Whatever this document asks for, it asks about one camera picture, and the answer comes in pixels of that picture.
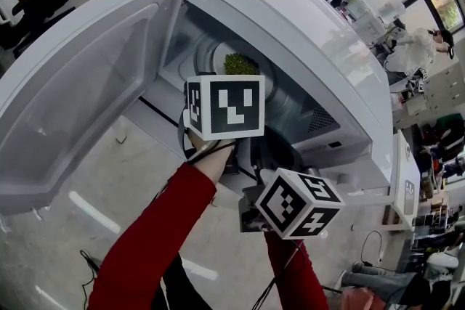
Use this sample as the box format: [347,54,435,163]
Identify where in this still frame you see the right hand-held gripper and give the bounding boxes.
[238,136,346,241]

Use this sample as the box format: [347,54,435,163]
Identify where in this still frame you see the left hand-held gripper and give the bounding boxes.
[177,74,266,175]

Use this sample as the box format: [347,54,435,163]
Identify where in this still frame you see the white plate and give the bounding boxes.
[213,43,275,105]

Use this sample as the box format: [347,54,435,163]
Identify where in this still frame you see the white microwave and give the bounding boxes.
[0,0,396,221]

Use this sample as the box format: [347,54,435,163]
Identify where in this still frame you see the person's right forearm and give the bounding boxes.
[263,230,331,310]

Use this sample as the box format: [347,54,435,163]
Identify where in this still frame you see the person's left forearm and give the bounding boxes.
[86,132,236,310]

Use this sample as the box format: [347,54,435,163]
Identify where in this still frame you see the grey tray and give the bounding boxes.
[403,179,416,216]

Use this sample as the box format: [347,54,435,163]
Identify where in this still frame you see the pink cloth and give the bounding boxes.
[341,285,377,310]

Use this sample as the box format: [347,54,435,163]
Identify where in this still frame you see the person's legs black trousers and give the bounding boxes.
[150,252,204,310]

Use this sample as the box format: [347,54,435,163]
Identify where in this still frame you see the cluttered dark workbench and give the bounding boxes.
[417,155,465,251]

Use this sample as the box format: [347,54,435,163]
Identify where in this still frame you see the clothes rack with coats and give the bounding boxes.
[417,112,465,166]

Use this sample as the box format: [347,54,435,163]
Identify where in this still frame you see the grey lockers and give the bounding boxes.
[394,63,465,128]

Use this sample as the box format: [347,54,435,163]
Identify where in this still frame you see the white plastic container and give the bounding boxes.
[0,0,25,27]

